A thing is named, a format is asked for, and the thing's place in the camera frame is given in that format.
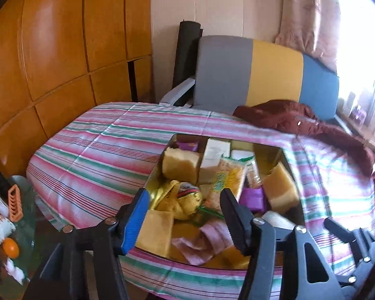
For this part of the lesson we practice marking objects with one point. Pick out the purple snack packet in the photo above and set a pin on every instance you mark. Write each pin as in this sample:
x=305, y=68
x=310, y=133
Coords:
x=254, y=199
x=188, y=146

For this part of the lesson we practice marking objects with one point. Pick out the green yellow cracker packet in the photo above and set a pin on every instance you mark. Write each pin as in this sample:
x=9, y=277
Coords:
x=230, y=174

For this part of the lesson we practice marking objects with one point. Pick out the striped bed sheet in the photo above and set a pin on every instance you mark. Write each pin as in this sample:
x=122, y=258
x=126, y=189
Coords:
x=96, y=163

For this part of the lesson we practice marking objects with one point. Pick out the wooden side table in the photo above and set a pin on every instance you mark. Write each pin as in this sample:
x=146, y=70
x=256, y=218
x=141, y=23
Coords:
x=358, y=130

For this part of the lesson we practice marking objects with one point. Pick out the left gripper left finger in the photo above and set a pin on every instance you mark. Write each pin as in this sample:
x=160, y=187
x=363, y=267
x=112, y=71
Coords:
x=62, y=273

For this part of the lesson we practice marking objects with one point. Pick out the white sock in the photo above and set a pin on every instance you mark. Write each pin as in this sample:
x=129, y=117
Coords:
x=277, y=220

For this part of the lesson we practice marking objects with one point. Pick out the pink sock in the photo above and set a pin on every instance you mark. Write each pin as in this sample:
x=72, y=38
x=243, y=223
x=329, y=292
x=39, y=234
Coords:
x=203, y=243

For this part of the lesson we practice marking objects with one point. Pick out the orange plastic rack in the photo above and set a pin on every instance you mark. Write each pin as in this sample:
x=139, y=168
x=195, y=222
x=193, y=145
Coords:
x=15, y=210

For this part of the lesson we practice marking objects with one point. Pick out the yellow sponge block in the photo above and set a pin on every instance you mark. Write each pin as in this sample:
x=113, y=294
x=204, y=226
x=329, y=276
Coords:
x=180, y=165
x=155, y=233
x=280, y=190

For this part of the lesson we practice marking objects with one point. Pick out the orange fruit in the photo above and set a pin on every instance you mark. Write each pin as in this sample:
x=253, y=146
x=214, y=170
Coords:
x=10, y=248

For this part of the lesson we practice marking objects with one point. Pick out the wooden wardrobe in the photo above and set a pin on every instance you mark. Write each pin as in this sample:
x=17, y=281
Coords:
x=59, y=59

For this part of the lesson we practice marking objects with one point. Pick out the purple tissue box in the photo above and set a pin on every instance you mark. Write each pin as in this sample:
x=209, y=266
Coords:
x=358, y=115

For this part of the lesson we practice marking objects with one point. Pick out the long cracker box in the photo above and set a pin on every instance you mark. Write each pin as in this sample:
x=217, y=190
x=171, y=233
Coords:
x=215, y=149

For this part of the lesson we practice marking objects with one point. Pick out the black rolled mat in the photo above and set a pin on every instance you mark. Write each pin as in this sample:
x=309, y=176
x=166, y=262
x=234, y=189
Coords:
x=186, y=53

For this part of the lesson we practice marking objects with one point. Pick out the grey yellow blue chair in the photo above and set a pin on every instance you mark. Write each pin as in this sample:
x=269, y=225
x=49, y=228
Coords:
x=233, y=71

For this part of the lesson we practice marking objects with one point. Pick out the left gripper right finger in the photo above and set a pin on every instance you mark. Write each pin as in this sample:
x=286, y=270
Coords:
x=305, y=272

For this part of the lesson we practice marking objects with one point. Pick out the maroon puffer jacket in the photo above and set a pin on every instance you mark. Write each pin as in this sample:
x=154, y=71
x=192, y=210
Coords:
x=292, y=117

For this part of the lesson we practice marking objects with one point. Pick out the pink curtain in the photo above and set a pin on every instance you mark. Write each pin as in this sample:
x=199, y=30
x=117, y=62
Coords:
x=311, y=27

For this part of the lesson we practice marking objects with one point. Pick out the yellow sponge block front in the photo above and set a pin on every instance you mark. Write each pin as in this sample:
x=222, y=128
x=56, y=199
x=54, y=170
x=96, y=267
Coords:
x=180, y=165

